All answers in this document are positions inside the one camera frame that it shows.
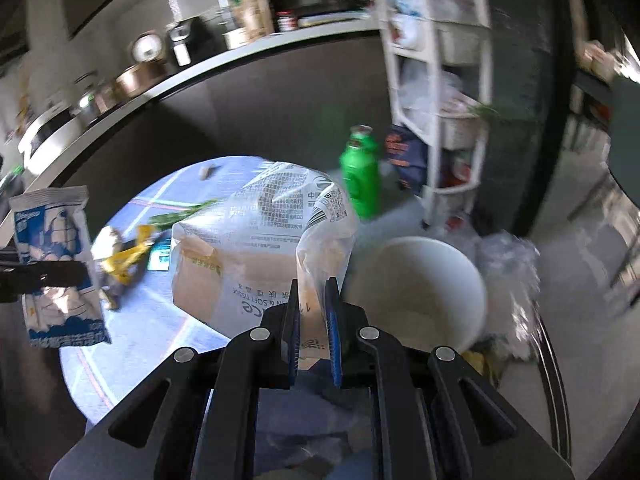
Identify blue white wipes packet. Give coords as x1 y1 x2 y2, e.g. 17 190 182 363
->
10 185 111 348

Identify clear printed bread bag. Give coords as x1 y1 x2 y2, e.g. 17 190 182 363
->
170 162 359 359

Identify white round trash bin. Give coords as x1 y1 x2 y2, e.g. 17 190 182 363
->
344 236 488 353

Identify white grey kitchen counter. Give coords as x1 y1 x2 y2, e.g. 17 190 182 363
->
26 21 390 233

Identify yellow wrapper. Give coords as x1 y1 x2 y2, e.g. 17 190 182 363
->
100 224 156 285

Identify blue plaid tablecloth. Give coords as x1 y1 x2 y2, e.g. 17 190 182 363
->
60 156 372 479

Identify green thermos jug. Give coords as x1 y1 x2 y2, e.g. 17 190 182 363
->
340 125 381 219

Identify green vegetable leaf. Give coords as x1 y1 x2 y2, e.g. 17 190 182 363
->
149 200 217 231

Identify green vegetable scraps on floor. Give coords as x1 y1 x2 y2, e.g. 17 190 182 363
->
461 338 511 388

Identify small garlic piece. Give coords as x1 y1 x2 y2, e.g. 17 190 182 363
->
198 165 217 180

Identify dark blue printed bag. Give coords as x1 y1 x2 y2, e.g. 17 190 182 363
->
385 125 428 196

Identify steel kettle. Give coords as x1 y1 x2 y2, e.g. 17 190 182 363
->
74 70 118 128

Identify clear plastic bags on floor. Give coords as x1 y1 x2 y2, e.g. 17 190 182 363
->
439 219 545 361

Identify copper rice cooker pot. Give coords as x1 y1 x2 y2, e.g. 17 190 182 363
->
116 60 168 99

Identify white rice cooker lid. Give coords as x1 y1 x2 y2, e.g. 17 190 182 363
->
129 30 166 64

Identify red lid jar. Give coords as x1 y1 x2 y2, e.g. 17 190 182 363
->
277 11 298 32

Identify black air fryer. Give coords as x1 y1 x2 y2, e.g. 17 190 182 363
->
166 16 214 70

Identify brown kraft paper pouch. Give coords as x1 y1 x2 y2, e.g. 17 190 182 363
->
240 0 274 42

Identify white tiered storage rack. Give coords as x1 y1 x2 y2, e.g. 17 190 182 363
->
375 0 494 224

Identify dark green dining chair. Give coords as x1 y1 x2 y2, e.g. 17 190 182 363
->
608 77 639 209

